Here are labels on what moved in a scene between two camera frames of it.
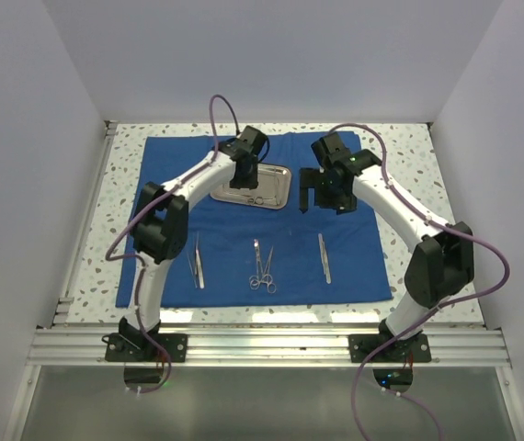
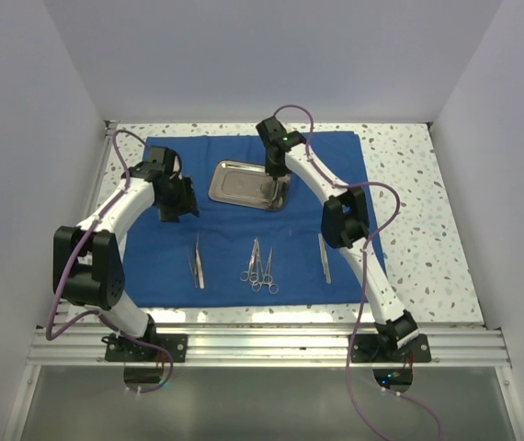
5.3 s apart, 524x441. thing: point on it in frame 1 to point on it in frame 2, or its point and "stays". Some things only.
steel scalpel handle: x=324 y=259 stays
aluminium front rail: x=270 y=347 stays
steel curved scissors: x=259 y=200 to x=250 y=275
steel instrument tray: x=273 y=189 stays
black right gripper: x=343 y=204 to x=275 y=173
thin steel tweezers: x=194 y=269 stays
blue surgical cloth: x=239 y=254 stays
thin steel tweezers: x=199 y=265 stays
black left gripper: x=251 y=182 to x=187 y=203
